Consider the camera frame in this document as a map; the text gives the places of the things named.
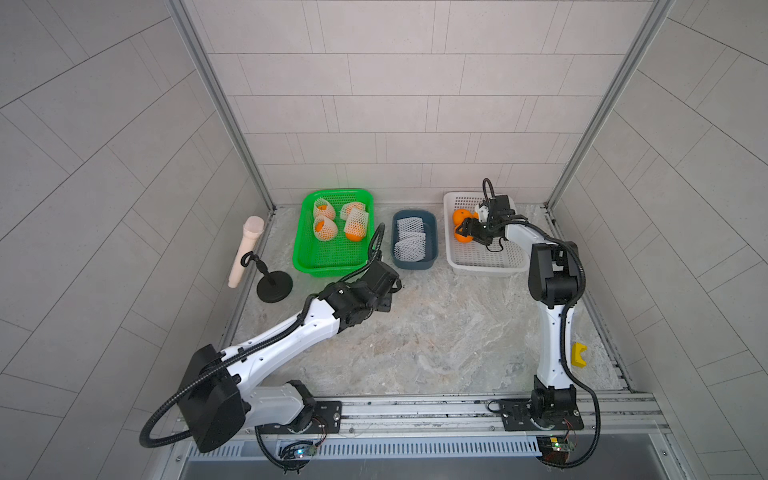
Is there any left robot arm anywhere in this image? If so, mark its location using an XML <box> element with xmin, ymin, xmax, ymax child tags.
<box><xmin>139</xmin><ymin>224</ymin><xmax>402</xmax><ymax>453</ymax></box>

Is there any right green circuit board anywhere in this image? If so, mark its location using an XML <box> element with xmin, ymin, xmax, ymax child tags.
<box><xmin>536</xmin><ymin>436</ymin><xmax>577</xmax><ymax>465</ymax></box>

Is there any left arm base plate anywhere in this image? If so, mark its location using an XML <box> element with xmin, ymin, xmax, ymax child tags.
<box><xmin>257</xmin><ymin>401</ymin><xmax>343</xmax><ymax>435</ymax></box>

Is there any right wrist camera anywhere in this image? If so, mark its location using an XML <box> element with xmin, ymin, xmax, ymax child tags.
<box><xmin>475</xmin><ymin>205</ymin><xmax>489</xmax><ymax>223</ymax></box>

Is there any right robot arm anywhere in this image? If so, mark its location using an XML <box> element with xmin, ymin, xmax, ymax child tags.
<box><xmin>454</xmin><ymin>178</ymin><xmax>601</xmax><ymax>470</ymax></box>

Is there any yellow plastic block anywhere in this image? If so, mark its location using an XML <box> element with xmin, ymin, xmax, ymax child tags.
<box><xmin>570</xmin><ymin>342</ymin><xmax>588</xmax><ymax>368</ymax></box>

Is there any white plastic basket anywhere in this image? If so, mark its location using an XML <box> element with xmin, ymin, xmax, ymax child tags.
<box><xmin>443</xmin><ymin>192</ymin><xmax>529</xmax><ymax>277</ymax></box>

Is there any dark blue plastic tub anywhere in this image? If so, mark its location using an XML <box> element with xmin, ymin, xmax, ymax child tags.
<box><xmin>392</xmin><ymin>209</ymin><xmax>439</xmax><ymax>270</ymax></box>

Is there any white foam net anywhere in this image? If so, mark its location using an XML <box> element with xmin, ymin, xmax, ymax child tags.
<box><xmin>394</xmin><ymin>239</ymin><xmax>426</xmax><ymax>263</ymax></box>
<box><xmin>397</xmin><ymin>217</ymin><xmax>424</xmax><ymax>234</ymax></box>
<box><xmin>398</xmin><ymin>232</ymin><xmax>426</xmax><ymax>241</ymax></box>

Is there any green circuit board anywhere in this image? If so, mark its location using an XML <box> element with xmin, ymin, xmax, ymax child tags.
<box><xmin>536</xmin><ymin>436</ymin><xmax>577</xmax><ymax>465</ymax></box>
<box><xmin>279</xmin><ymin>440</ymin><xmax>320</xmax><ymax>461</ymax></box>

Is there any beige microphone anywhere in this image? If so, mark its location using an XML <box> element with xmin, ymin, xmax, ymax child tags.
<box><xmin>227</xmin><ymin>216</ymin><xmax>265</xmax><ymax>289</ymax></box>

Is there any green plastic basket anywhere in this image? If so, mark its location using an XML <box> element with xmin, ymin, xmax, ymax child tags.
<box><xmin>292</xmin><ymin>188</ymin><xmax>375</xmax><ymax>278</ymax></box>

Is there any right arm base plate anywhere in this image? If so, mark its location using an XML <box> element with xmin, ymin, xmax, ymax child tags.
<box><xmin>492</xmin><ymin>399</ymin><xmax>584</xmax><ymax>432</ymax></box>

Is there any left green circuit board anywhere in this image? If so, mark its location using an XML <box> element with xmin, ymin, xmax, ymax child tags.
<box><xmin>279</xmin><ymin>440</ymin><xmax>320</xmax><ymax>461</ymax></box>

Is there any aluminium rail frame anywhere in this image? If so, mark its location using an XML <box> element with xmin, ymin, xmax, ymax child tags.
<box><xmin>176</xmin><ymin>391</ymin><xmax>691</xmax><ymax>479</ymax></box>

